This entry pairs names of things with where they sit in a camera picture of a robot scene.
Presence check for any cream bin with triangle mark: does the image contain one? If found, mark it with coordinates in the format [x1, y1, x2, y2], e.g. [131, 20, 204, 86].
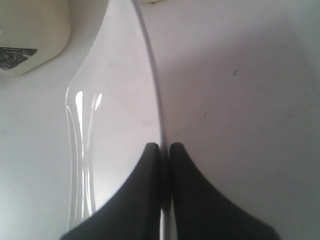
[0, 0, 71, 75]

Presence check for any white rectangular plate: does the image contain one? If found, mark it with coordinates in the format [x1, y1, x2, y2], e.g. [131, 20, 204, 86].
[65, 0, 171, 240]

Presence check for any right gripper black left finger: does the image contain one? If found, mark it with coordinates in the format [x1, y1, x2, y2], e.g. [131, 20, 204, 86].
[62, 143, 162, 240]

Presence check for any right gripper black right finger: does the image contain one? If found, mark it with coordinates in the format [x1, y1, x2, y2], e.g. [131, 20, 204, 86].
[169, 143, 280, 240]

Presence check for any cream bin with square mark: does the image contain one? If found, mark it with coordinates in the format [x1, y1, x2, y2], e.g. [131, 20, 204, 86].
[138, 0, 161, 4]

